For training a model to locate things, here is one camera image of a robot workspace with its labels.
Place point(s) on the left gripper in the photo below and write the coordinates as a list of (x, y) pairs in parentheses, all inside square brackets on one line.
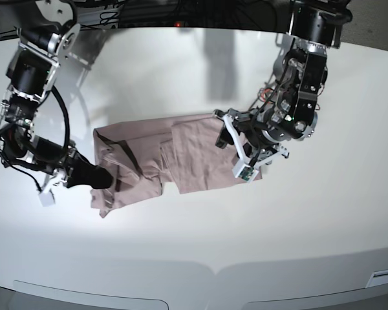
[(252, 147)]

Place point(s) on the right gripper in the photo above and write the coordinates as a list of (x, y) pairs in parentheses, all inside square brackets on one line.
[(73, 170)]

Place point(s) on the pink T-shirt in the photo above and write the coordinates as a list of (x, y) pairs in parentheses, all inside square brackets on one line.
[(142, 156)]

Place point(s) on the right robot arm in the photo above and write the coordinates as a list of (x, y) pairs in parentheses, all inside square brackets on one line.
[(47, 31)]

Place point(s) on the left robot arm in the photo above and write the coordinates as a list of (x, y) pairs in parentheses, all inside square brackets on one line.
[(288, 110)]

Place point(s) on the black power strip red light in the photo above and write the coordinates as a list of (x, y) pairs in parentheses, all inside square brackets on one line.
[(189, 22)]

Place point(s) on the white label plate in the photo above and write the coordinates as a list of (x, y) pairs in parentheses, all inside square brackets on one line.
[(378, 278)]

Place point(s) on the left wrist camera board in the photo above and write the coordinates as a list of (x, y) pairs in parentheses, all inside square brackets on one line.
[(244, 172)]

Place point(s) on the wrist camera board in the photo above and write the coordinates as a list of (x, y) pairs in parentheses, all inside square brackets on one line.
[(47, 199), (244, 172)]

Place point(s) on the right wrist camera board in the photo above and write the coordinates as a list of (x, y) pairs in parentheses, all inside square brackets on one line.
[(47, 199)]

